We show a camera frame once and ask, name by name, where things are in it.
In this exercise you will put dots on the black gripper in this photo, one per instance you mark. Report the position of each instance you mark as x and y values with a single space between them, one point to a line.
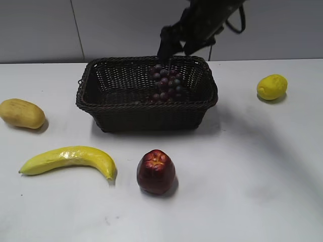
198 26

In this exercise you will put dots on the purple grape bunch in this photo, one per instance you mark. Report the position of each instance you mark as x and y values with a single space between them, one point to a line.
168 84

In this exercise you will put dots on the black woven basket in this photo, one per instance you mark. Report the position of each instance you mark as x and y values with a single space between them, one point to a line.
115 91

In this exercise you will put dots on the yellow lemon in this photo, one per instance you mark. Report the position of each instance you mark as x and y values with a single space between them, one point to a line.
272 87

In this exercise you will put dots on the red apple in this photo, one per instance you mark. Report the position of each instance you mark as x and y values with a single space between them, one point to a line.
156 172

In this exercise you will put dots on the yellow banana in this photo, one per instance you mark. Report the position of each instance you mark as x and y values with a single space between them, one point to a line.
71 156

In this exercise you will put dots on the brown potato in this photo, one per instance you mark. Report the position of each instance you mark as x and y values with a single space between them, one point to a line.
21 113

